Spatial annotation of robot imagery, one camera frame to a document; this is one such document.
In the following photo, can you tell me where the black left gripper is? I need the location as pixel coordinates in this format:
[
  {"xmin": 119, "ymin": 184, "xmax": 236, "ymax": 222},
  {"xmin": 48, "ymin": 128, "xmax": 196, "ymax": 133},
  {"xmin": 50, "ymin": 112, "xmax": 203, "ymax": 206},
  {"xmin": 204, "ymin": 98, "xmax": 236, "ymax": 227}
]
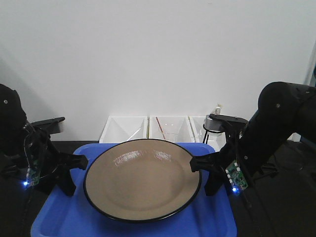
[{"xmin": 0, "ymin": 130, "xmax": 88, "ymax": 197}]

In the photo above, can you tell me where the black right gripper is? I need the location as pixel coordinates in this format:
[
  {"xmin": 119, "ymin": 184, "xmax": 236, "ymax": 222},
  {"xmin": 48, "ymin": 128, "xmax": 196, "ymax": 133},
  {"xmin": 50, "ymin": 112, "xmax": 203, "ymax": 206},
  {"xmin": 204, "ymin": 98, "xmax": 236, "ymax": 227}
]
[{"xmin": 190, "ymin": 129, "xmax": 247, "ymax": 196}]

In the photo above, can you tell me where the beige plate with black rim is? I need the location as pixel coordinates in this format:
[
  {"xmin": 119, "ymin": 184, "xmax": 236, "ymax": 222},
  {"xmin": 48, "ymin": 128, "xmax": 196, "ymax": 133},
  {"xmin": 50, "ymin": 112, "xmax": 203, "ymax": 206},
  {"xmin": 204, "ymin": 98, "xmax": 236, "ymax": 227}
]
[{"xmin": 83, "ymin": 139, "xmax": 201, "ymax": 223}]

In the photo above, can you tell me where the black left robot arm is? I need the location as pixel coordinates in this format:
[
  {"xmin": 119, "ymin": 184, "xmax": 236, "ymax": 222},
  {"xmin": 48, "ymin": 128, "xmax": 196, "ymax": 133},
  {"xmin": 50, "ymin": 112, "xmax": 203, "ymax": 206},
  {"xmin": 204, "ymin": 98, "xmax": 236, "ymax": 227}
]
[{"xmin": 0, "ymin": 84, "xmax": 88, "ymax": 197}]

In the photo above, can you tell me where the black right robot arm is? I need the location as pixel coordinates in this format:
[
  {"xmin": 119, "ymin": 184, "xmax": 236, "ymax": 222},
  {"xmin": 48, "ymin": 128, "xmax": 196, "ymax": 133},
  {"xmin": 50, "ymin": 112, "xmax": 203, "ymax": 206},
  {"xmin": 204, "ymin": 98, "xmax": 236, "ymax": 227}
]
[{"xmin": 190, "ymin": 81, "xmax": 316, "ymax": 196}]

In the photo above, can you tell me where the green right circuit board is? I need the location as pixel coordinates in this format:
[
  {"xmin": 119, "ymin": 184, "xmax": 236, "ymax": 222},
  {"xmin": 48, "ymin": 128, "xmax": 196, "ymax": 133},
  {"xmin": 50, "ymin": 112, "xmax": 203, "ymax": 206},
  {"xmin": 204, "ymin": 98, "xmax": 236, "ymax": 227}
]
[{"xmin": 225, "ymin": 160, "xmax": 248, "ymax": 194}]

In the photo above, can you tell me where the green circuit board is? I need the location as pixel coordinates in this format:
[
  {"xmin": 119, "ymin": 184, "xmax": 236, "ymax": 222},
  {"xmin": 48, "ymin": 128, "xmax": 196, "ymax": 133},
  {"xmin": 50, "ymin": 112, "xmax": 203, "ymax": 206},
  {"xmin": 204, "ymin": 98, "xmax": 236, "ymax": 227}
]
[
  {"xmin": 225, "ymin": 160, "xmax": 248, "ymax": 194},
  {"xmin": 24, "ymin": 160, "xmax": 40, "ymax": 188}
]

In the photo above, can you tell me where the green left circuit board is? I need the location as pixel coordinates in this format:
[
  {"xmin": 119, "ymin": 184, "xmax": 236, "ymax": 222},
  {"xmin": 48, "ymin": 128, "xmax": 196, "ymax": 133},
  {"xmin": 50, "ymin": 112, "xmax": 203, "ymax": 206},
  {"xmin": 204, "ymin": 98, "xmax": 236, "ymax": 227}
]
[{"xmin": 24, "ymin": 160, "xmax": 40, "ymax": 188}]

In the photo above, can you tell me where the right white storage bin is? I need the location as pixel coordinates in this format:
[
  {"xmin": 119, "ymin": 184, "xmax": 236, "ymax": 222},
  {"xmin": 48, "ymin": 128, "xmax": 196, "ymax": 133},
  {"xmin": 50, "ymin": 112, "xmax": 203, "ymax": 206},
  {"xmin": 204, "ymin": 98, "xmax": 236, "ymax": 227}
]
[{"xmin": 188, "ymin": 116, "xmax": 228, "ymax": 152}]

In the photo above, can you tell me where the white storage bin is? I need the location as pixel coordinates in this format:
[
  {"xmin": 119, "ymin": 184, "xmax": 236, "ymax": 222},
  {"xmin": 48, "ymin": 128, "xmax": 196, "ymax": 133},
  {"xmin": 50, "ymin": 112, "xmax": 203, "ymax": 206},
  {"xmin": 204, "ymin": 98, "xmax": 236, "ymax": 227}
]
[
  {"xmin": 188, "ymin": 116, "xmax": 228, "ymax": 152},
  {"xmin": 99, "ymin": 116, "xmax": 148, "ymax": 143},
  {"xmin": 148, "ymin": 116, "xmax": 195, "ymax": 143}
]

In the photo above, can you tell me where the glass alcohol lamp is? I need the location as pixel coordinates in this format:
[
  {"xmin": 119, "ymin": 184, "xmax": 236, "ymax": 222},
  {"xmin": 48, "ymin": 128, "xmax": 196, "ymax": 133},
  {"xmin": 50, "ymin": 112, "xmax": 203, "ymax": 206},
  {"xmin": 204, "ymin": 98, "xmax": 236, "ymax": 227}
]
[{"xmin": 203, "ymin": 104, "xmax": 223, "ymax": 133}]

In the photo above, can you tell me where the middle white storage bin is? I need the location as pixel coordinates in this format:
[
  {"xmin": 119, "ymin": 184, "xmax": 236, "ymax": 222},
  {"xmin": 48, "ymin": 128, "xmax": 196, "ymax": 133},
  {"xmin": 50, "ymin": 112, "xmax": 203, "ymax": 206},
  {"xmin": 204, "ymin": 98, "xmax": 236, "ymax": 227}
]
[{"xmin": 148, "ymin": 116, "xmax": 195, "ymax": 143}]

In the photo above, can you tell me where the clear glass funnel beaker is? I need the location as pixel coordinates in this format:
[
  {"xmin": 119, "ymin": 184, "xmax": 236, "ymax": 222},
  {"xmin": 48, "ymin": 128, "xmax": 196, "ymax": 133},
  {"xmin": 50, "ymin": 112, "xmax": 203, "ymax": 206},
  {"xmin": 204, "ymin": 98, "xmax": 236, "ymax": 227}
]
[{"xmin": 161, "ymin": 122, "xmax": 178, "ymax": 142}]

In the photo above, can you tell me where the left white storage bin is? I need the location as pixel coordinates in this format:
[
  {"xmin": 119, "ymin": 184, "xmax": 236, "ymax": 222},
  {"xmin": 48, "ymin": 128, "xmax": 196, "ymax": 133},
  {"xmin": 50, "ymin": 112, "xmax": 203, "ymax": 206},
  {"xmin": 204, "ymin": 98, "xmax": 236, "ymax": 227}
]
[{"xmin": 99, "ymin": 116, "xmax": 148, "ymax": 143}]

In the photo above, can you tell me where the clear glass test tube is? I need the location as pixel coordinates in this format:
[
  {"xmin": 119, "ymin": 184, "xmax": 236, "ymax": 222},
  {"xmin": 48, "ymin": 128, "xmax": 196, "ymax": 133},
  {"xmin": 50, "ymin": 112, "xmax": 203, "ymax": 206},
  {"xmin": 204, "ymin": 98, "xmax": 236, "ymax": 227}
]
[{"xmin": 126, "ymin": 127, "xmax": 141, "ymax": 141}]

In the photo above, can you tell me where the black wire tripod stand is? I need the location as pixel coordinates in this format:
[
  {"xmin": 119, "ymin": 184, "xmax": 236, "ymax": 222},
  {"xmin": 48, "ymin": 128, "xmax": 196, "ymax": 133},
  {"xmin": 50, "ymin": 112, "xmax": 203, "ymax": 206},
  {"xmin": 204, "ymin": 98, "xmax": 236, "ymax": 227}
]
[{"xmin": 203, "ymin": 124, "xmax": 224, "ymax": 144}]

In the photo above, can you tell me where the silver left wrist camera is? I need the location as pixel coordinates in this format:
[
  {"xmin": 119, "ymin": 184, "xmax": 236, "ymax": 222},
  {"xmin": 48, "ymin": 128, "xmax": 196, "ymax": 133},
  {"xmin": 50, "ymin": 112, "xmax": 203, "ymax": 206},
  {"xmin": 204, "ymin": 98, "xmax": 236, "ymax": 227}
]
[{"xmin": 31, "ymin": 117, "xmax": 65, "ymax": 135}]

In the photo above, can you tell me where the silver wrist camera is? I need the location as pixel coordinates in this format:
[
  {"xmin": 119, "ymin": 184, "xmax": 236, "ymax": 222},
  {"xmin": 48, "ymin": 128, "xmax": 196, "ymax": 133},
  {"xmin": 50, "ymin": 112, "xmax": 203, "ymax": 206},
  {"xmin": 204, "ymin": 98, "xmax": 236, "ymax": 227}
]
[
  {"xmin": 31, "ymin": 117, "xmax": 65, "ymax": 135},
  {"xmin": 203, "ymin": 114, "xmax": 248, "ymax": 133}
]

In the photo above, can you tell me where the black left braided cable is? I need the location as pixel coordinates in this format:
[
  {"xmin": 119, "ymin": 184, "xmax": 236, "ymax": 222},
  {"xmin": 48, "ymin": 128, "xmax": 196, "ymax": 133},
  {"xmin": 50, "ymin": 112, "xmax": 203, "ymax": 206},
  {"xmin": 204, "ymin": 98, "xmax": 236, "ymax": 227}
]
[{"xmin": 14, "ymin": 138, "xmax": 50, "ymax": 237}]

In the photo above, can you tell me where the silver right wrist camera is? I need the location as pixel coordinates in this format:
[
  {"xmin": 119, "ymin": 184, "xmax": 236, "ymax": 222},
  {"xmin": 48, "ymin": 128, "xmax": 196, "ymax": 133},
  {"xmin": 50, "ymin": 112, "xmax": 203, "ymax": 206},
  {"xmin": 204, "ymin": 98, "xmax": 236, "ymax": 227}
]
[{"xmin": 203, "ymin": 114, "xmax": 248, "ymax": 133}]

